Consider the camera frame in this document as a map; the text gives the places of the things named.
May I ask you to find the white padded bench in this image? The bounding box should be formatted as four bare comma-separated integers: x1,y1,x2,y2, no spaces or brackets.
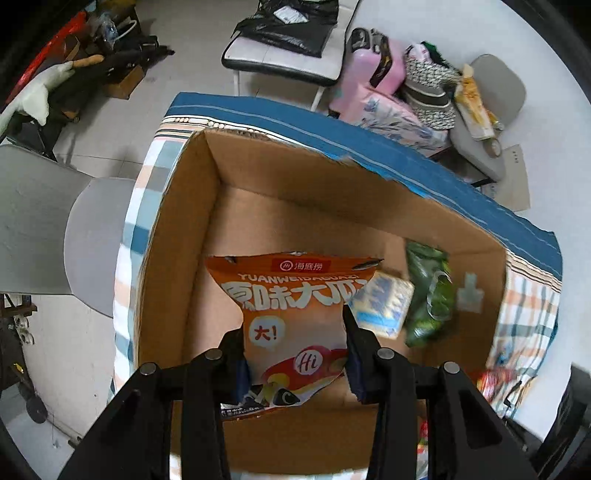
221,0,362,112

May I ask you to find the yellow snack packet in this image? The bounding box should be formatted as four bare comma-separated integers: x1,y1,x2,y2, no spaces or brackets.
454,65,499,141

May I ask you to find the green snack bag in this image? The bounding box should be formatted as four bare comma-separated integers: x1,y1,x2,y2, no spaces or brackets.
404,241,458,348

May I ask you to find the black plastic bag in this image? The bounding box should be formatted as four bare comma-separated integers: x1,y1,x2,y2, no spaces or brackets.
231,0,341,59

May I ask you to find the white plush toy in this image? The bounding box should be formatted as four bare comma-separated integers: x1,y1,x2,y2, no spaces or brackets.
0,54,105,134

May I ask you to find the black white patterned bag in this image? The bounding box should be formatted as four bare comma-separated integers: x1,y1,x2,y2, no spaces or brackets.
401,42,462,131

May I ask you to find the orange snack bag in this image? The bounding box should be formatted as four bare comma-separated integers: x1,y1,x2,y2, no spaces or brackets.
205,251,384,421

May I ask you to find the small cardboard box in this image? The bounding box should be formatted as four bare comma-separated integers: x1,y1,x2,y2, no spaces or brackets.
102,63,145,100

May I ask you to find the striped plaid bed sheet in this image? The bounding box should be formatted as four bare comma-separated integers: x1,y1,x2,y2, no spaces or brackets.
109,92,563,480

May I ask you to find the grey round chair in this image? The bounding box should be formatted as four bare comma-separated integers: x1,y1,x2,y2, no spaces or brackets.
449,54,528,182

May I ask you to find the flat cardboard sheet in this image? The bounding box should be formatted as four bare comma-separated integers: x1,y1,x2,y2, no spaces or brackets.
480,144,532,213

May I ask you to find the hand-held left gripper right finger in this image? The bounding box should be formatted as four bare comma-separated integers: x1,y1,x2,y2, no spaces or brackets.
342,306,539,480

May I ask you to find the floral pink bag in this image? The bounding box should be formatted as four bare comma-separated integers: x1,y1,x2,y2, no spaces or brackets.
355,87,450,153

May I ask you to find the red snack packet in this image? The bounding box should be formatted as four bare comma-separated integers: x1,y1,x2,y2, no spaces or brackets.
475,367,522,407

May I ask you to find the white blue tissue pack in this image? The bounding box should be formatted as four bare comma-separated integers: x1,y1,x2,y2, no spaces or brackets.
347,270,415,340

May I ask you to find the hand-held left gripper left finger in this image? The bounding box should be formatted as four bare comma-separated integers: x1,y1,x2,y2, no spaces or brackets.
59,329,252,480

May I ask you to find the pile of dark clutter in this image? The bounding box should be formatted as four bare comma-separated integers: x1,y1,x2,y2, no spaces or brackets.
9,4,176,148

